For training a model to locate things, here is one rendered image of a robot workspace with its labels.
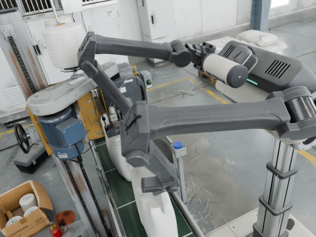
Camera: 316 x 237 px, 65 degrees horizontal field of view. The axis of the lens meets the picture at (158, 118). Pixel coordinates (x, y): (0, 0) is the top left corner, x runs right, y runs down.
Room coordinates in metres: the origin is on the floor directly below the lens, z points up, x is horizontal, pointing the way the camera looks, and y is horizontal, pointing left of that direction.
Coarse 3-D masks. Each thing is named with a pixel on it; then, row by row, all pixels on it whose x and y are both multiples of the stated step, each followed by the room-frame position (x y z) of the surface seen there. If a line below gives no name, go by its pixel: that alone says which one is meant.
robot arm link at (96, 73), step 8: (88, 64) 0.89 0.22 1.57; (96, 64) 0.95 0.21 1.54; (88, 72) 0.90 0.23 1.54; (96, 72) 0.91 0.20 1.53; (104, 72) 0.97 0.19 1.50; (96, 80) 0.95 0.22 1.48; (104, 80) 0.96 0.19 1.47; (104, 88) 0.96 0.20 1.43; (112, 88) 0.97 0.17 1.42; (112, 96) 0.98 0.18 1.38; (120, 96) 0.99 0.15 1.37; (120, 104) 1.00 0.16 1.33; (128, 104) 1.02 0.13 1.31
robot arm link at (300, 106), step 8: (304, 96) 0.46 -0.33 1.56; (288, 104) 0.46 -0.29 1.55; (296, 104) 0.45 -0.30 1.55; (304, 104) 0.44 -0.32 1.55; (312, 104) 0.44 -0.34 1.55; (288, 112) 0.45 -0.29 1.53; (296, 112) 0.44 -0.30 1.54; (304, 112) 0.43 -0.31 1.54; (312, 112) 0.42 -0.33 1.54; (296, 120) 0.42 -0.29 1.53
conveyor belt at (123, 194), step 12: (96, 144) 2.04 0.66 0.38; (108, 156) 1.82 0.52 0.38; (108, 168) 1.65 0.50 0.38; (108, 180) 1.51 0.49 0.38; (120, 180) 1.49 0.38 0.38; (120, 192) 1.36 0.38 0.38; (132, 192) 1.34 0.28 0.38; (120, 204) 1.24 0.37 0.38; (132, 204) 1.23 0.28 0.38; (120, 216) 1.14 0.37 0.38; (132, 216) 1.12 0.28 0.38; (180, 216) 1.06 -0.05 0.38; (132, 228) 1.03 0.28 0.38; (180, 228) 0.98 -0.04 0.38
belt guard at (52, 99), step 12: (84, 72) 1.25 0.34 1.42; (108, 72) 1.25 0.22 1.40; (60, 84) 1.13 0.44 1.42; (72, 84) 1.11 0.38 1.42; (84, 84) 1.10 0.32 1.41; (96, 84) 1.16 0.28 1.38; (36, 96) 1.03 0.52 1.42; (48, 96) 1.01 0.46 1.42; (60, 96) 0.99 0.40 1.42; (72, 96) 1.02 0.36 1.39; (36, 108) 0.94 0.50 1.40; (48, 108) 0.94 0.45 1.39; (60, 108) 0.96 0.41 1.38
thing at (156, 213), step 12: (132, 168) 1.13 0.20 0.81; (144, 168) 0.89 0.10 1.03; (132, 180) 1.07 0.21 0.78; (144, 204) 0.86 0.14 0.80; (156, 204) 0.83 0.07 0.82; (168, 204) 0.84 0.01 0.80; (144, 216) 0.86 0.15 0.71; (156, 216) 0.81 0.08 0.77; (168, 216) 0.82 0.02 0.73; (144, 228) 0.93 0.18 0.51; (156, 228) 0.80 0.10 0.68; (168, 228) 0.81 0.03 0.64
